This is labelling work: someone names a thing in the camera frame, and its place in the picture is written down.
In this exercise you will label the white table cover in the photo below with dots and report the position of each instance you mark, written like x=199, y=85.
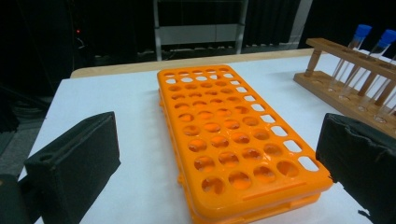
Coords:
x=140, y=124

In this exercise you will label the orange plastic test tube rack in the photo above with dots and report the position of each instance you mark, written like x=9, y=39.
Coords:
x=274, y=191

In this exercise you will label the wooden test tube rack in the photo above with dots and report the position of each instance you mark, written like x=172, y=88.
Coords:
x=320, y=46

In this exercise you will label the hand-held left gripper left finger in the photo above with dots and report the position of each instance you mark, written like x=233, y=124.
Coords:
x=74, y=165

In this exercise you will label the blue-capped clear test tube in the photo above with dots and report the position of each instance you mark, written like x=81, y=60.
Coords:
x=362, y=31
x=387, y=36
x=372, y=98

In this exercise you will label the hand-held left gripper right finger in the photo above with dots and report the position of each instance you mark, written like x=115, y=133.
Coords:
x=361, y=161

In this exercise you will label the wooden table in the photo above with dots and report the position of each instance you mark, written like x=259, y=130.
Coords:
x=124, y=67

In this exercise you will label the grey metal stand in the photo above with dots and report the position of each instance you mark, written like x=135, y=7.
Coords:
x=199, y=33

